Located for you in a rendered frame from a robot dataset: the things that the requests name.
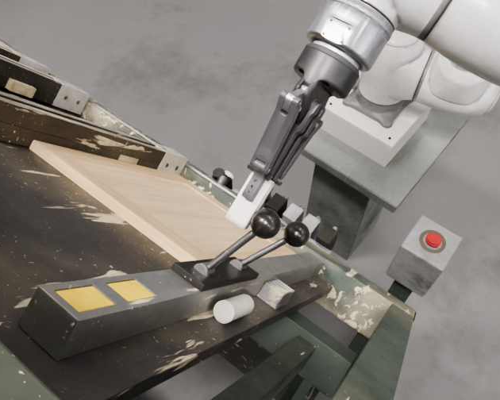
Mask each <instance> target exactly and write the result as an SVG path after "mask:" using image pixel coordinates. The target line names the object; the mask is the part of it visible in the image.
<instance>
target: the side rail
mask: <svg viewBox="0 0 500 400"><path fill-rule="evenodd" d="M412 324H413V316H411V315H410V314H408V313H407V312H406V311H404V310H402V309H401V308H399V307H398V306H396V305H395V304H391V306H390V308H389V309H388V311H387V312H386V314H385V315H384V317H383V319H382V320H381V321H380V323H379V324H378V326H377V327H376V329H375V331H374V332H373V333H372V335H371V337H370V338H369V340H368V341H367V343H366V344H365V346H364V347H363V349H362V351H361V352H360V354H359V355H358V357H357V358H356V360H355V362H354V364H353V365H352V366H351V368H350V369H349V371H348V373H347V374H346V376H345V377H344V379H343V380H342V382H341V383H340V385H339V386H338V388H337V390H336V391H335V393H334V394H333V396H332V397H331V399H330V400H394V395H395V391H396V388H397V385H398V379H399V376H400V372H401V369H402V363H403V360H404V356H405V353H406V347H407V344H408V340H409V337H410V331H411V328H412Z"/></svg>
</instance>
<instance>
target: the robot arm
mask: <svg viewBox="0 0 500 400"><path fill-rule="evenodd" d="M306 33H307V37H308V39H309V41H310V42H311V43H309V44H307V45H306V46H305V48H304V49H303V51H302V53H301V55H300V56H299V57H298V60H297V62H296V63H295V65H294V71H295V72H296V73H297V74H298V75H299V76H300V77H301V79H300V80H299V81H298V82H297V83H296V85H295V87H294V89H293V90H292V91H291V92H289V91H287V90H282V91H281V93H280V95H279V99H278V101H277V104H276V107H275V111H274V113H273V114H272V116H271V119H270V121H269V122H268V125H267V128H266V129H265V131H264V133H263V135H262V137H261V139H260V142H259V144H258V146H257V148H256V150H255V152H254V154H253V157H252V159H251V161H250V164H248V166H247V168H248V169H249V170H251V171H252V172H251V174H250V176H249V177H248V179H247V181H246V182H245V184H244V185H243V187H242V189H241V190H240V193H239V194H238V195H237V198H236V199H235V201H234V203H233V204H232V206H231V207H230V209H229V211H228V213H227V214H226V218H227V219H229V220H230V221H231V222H233V223H234V224H235V225H237V226H239V227H240V228H242V229H248V227H249V226H250V224H251V219H252V216H253V215H254V213H255V212H257V211H258V210H259V209H260V207H261V206H262V205H263V202H264V201H265V199H266V197H267V196H268V194H269V193H270V191H271V189H272V187H273V186H274V185H275V184H276V185H278V186H281V185H282V182H281V181H279V179H280V180H282V179H284V177H285V175H286V174H287V172H288V171H289V170H290V168H291V167H292V166H293V164H294V162H295V161H296V159H297V158H298V157H299V156H300V154H301V153H302V151H303V150H304V148H305V147H306V146H307V144H308V143H309V142H310V140H311V138H312V137H313V135H314V134H315V133H316V132H317V131H318V130H319V129H320V127H322V125H323V121H322V120H321V118H322V117H323V115H324V113H325V107H326V104H327V102H328V100H329V98H330V97H332V96H334V97H336V98H339V99H343V101H342V104H343V105H344V106H347V107H351V108H353V109H354V110H357V111H358V112H360V113H362V114H364V115H365V116H367V117H369V118H370V119H372V120H374V121H377V122H378V123H379V124H380V125H381V126H382V127H383V128H385V129H389V128H390V127H391V126H392V123H393V121H394V120H395V118H396V117H397V116H398V115H399V114H400V113H401V112H402V111H403V110H404V109H405V108H406V107H407V105H408V104H410V103H411V102H413V101H415V102H419V103H421V104H423V105H425V106H428V107H431V108H433V109H435V110H439V111H443V112H445V113H450V114H454V115H457V116H464V117H475V116H481V115H483V114H485V113H488V112H489V111H491V109H492V108H493V107H494V105H495V103H496V102H497V100H498V98H499V96H500V0H324V3H323V6H322V7H321V9H320V10H319V12H318V14H317V16H316V17H315V19H314V20H313V23H312V25H311V26H310V28H309V29H308V31H307V32H306ZM425 43H426V44H428V45H429V46H431V47H432V48H434V49H435V50H436V51H433V50H432V49H431V48H429V47H428V46H427V45H426V44H425ZM352 89H353V92H352V93H351V94H349V93H350V91H351V90H352Z"/></svg>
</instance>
